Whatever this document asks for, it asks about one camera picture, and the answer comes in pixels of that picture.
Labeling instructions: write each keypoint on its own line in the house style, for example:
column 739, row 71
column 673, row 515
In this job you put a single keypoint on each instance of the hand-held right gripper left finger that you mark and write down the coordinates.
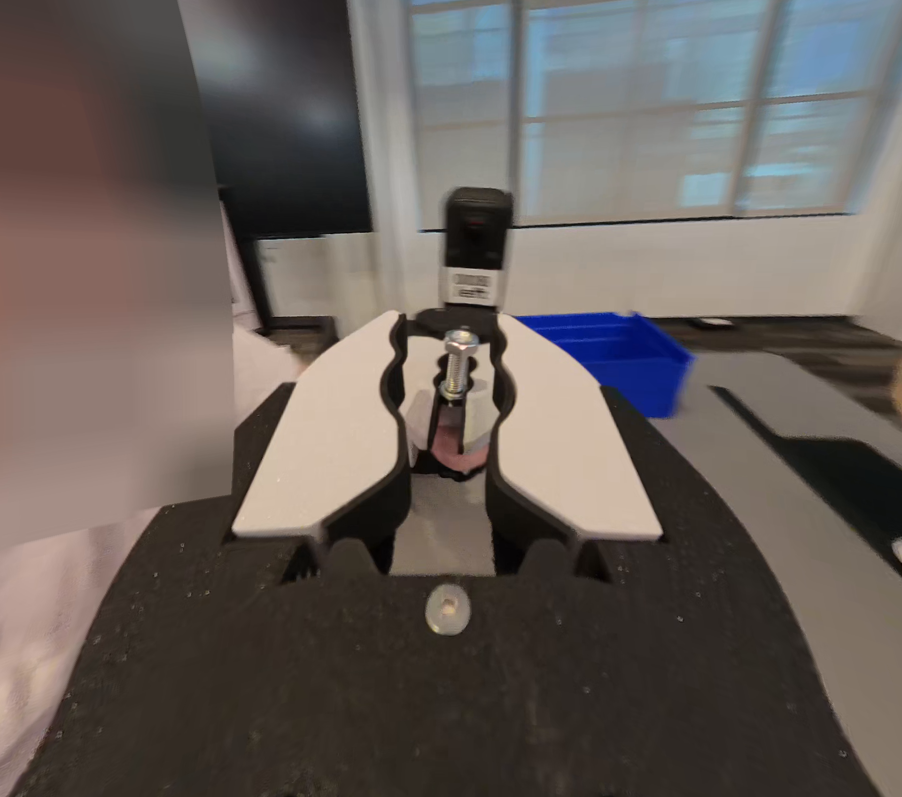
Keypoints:
column 324, row 438

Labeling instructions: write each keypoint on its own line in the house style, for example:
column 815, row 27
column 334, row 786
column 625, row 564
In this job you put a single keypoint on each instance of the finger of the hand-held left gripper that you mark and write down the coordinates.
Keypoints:
column 421, row 420
column 480, row 420

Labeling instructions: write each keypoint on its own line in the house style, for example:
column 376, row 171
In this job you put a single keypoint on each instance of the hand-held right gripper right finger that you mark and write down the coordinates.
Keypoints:
column 564, row 445

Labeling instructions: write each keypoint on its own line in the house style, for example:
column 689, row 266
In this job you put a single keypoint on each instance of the silver hex bolt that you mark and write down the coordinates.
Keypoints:
column 456, row 371

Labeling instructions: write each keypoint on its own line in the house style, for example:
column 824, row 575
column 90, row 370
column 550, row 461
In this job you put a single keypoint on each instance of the silver hex nut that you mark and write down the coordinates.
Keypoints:
column 461, row 341

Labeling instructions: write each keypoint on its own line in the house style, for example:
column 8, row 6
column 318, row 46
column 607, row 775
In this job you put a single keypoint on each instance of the blue plastic bin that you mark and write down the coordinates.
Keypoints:
column 620, row 360

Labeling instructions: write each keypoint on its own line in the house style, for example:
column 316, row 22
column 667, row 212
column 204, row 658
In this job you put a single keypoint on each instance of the black monitor stand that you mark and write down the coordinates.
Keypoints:
column 254, row 276

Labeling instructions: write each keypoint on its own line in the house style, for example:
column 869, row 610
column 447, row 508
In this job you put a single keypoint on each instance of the large window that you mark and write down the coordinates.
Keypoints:
column 634, row 71

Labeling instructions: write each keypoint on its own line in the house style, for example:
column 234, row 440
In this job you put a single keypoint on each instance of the black monitor screen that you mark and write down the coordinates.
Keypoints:
column 275, row 92

